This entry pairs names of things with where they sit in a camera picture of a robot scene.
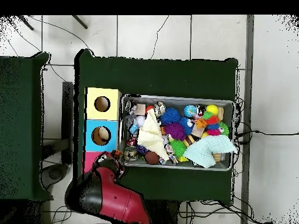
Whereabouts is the globe print ball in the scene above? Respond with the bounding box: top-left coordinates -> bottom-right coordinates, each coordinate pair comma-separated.
183,104 -> 197,118

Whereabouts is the thin black cable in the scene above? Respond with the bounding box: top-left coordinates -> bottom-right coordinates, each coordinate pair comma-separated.
150,15 -> 169,60
237,129 -> 299,137

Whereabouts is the dark green tablecloth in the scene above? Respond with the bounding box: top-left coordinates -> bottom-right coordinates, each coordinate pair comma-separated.
72,48 -> 239,206
0,51 -> 54,202

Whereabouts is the grey stand base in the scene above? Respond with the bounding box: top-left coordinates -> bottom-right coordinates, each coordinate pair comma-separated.
41,163 -> 69,190

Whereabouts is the blue spiky ball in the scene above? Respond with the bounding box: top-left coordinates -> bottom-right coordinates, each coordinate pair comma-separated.
159,107 -> 182,125

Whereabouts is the black stand leg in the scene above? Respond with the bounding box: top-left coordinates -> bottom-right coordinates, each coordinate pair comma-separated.
18,15 -> 34,31
72,15 -> 88,30

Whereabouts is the yellow ball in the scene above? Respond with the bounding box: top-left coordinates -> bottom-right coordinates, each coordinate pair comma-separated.
206,104 -> 220,116

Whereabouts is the mint green knitted cloth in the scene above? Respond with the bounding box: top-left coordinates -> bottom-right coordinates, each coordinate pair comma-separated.
182,134 -> 238,169

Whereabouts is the blue spiky toy with eyes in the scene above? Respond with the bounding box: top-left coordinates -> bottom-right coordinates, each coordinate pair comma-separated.
179,117 -> 194,136

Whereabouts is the shallow wire mesh bin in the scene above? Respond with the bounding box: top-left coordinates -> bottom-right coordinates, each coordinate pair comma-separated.
117,94 -> 235,172

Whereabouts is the purple spiky toy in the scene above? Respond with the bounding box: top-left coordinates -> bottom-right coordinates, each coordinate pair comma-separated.
163,122 -> 187,141

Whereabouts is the bright green spiky ball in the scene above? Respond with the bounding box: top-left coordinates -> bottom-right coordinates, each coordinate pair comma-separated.
169,139 -> 187,158

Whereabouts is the black upright panel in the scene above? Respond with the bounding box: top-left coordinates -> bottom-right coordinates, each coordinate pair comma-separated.
61,81 -> 74,164

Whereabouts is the brown toy football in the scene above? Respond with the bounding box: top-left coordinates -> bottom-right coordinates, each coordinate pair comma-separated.
144,151 -> 161,165

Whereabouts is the cream knitted cloth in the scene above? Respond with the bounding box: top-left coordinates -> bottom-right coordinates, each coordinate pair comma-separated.
137,108 -> 170,163

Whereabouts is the wooden box with three holes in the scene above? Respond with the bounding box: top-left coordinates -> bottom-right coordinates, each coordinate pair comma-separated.
81,86 -> 123,176

